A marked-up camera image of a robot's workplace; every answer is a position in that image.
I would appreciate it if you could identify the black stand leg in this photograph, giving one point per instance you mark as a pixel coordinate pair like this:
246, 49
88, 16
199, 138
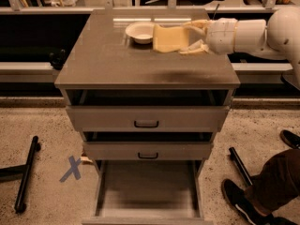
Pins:
240, 166
22, 172

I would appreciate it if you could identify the white paper bowl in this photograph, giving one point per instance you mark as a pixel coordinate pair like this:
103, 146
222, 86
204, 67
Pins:
141, 32

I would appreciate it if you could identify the blue tape cross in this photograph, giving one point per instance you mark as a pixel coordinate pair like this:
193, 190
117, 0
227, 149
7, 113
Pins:
73, 169

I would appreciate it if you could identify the grey drawer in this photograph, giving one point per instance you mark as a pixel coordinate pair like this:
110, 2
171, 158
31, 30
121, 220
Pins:
144, 192
148, 145
147, 118

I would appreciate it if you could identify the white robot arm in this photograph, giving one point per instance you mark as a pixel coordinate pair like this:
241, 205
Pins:
277, 38

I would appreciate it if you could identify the black stand leg right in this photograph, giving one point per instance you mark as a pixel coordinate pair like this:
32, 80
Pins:
240, 166

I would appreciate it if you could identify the yellow sponge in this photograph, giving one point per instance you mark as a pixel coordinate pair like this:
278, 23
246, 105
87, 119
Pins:
169, 39

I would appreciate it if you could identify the grey bottom drawer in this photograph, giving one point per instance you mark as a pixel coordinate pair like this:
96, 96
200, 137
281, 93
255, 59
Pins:
144, 192

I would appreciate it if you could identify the black sneaker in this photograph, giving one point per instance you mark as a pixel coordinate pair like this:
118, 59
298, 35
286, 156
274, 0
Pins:
235, 196
290, 139

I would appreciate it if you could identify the grey top drawer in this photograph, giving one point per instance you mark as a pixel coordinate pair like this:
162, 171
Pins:
147, 118

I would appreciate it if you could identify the black sneaker near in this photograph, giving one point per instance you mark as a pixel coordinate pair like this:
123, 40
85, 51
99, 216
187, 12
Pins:
235, 196

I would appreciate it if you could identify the grey middle drawer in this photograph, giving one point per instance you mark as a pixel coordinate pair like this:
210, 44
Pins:
148, 145

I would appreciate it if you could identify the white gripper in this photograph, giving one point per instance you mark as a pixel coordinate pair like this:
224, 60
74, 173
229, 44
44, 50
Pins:
221, 36

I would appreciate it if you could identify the black stand leg left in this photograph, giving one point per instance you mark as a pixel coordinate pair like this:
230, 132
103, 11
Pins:
22, 172

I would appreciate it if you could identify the grey drawer cabinet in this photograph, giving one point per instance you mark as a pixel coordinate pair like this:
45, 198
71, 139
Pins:
107, 68

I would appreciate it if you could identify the brown trouser leg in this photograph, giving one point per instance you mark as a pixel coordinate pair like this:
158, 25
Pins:
277, 184

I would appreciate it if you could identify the black clamp knob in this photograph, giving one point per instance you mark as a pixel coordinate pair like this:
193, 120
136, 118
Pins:
57, 60

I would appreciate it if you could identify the black sneaker far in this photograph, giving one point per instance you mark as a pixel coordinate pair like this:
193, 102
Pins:
290, 139

